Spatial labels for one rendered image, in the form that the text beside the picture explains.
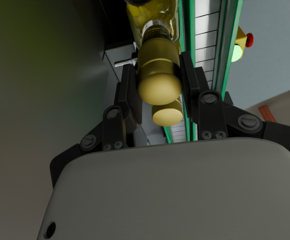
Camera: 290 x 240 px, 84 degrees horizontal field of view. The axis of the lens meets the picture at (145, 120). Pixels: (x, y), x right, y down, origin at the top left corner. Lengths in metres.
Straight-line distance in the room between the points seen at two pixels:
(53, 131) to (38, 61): 0.07
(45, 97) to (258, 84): 1.04
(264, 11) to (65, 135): 0.80
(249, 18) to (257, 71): 0.30
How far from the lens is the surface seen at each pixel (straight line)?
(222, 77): 0.44
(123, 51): 0.45
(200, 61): 0.49
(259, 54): 0.96
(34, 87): 0.19
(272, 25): 0.90
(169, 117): 0.17
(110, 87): 0.44
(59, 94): 0.21
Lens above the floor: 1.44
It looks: 36 degrees down
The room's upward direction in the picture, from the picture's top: 180 degrees counter-clockwise
